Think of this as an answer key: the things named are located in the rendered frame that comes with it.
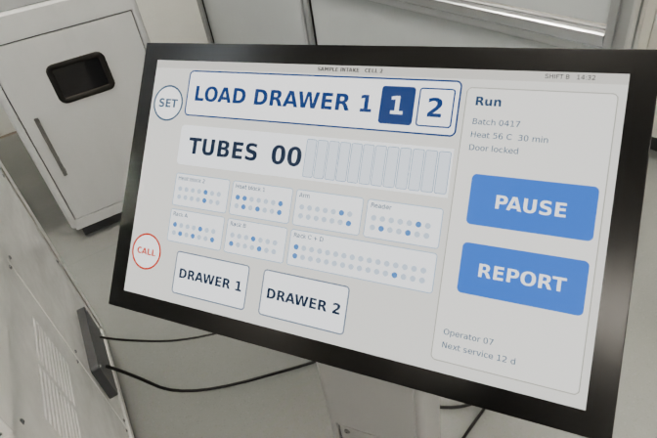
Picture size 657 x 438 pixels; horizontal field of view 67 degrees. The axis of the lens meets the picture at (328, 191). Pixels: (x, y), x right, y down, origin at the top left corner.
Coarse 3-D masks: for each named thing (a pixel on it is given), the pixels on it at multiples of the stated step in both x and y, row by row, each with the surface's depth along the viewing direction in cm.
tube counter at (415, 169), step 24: (288, 144) 50; (312, 144) 49; (336, 144) 48; (360, 144) 47; (384, 144) 47; (288, 168) 50; (312, 168) 49; (336, 168) 48; (360, 168) 47; (384, 168) 46; (408, 168) 46; (432, 168) 45; (408, 192) 45; (432, 192) 45
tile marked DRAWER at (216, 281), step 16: (176, 256) 55; (192, 256) 54; (208, 256) 53; (176, 272) 54; (192, 272) 54; (208, 272) 53; (224, 272) 52; (240, 272) 51; (176, 288) 54; (192, 288) 53; (208, 288) 53; (224, 288) 52; (240, 288) 51; (224, 304) 52; (240, 304) 51
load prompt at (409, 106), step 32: (192, 96) 55; (224, 96) 54; (256, 96) 52; (288, 96) 51; (320, 96) 49; (352, 96) 48; (384, 96) 47; (416, 96) 46; (448, 96) 45; (352, 128) 48; (384, 128) 47; (416, 128) 45; (448, 128) 44
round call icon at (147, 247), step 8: (136, 232) 57; (144, 232) 56; (136, 240) 57; (144, 240) 56; (152, 240) 56; (160, 240) 55; (136, 248) 57; (144, 248) 56; (152, 248) 56; (160, 248) 55; (136, 256) 57; (144, 256) 56; (152, 256) 56; (160, 256) 55; (136, 264) 57; (144, 264) 56; (152, 264) 56; (152, 272) 56
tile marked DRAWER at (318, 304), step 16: (272, 272) 50; (272, 288) 50; (288, 288) 49; (304, 288) 49; (320, 288) 48; (336, 288) 47; (272, 304) 50; (288, 304) 49; (304, 304) 48; (320, 304) 48; (336, 304) 47; (288, 320) 49; (304, 320) 48; (320, 320) 48; (336, 320) 47
